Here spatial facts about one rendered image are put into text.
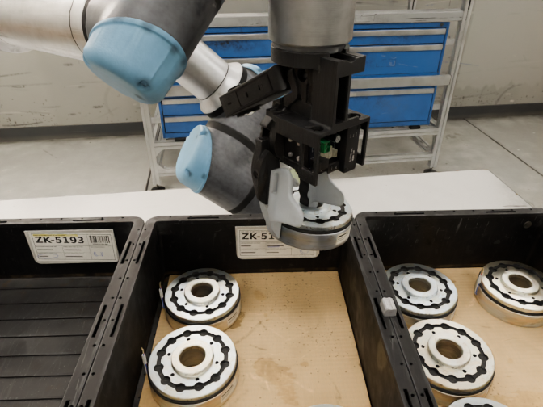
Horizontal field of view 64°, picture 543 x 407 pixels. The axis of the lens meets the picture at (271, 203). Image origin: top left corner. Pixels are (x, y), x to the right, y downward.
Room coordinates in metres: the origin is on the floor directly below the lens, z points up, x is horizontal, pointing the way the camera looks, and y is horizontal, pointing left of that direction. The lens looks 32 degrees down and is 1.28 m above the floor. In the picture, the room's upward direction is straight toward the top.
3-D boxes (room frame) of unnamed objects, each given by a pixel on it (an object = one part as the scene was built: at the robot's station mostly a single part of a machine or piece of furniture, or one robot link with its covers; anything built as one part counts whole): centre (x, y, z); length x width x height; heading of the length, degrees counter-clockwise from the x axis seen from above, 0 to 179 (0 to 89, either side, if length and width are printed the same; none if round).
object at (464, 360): (0.34, -0.21, 0.86); 0.05 x 0.05 x 0.01
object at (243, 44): (2.23, 0.23, 0.60); 0.72 x 0.03 x 0.56; 97
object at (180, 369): (0.33, 0.09, 0.86); 0.05 x 0.05 x 0.01
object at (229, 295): (0.44, 0.09, 0.86); 0.10 x 0.10 x 0.01
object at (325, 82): (0.40, -0.04, 1.13); 0.09 x 0.08 x 0.12; 40
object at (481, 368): (0.34, -0.21, 0.86); 0.10 x 0.10 x 0.01
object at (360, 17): (2.31, -0.16, 0.91); 1.70 x 0.10 x 0.05; 97
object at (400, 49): (2.33, -0.56, 0.60); 0.72 x 0.03 x 0.56; 97
